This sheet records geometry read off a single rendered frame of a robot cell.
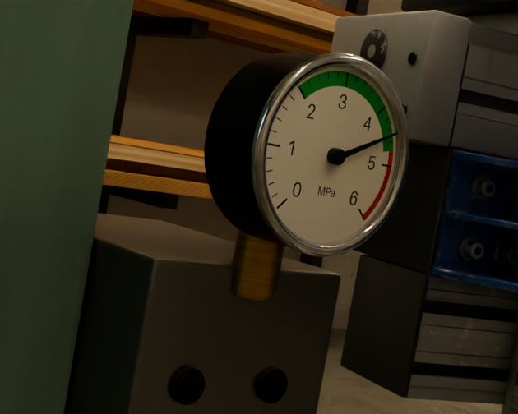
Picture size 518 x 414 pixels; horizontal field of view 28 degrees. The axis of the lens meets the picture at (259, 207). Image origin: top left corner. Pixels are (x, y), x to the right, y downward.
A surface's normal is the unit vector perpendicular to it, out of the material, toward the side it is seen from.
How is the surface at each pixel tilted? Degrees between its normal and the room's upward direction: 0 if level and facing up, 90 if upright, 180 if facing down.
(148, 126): 90
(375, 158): 90
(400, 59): 90
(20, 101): 90
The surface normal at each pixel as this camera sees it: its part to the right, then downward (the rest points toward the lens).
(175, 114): 0.65, 0.15
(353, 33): -0.88, -0.13
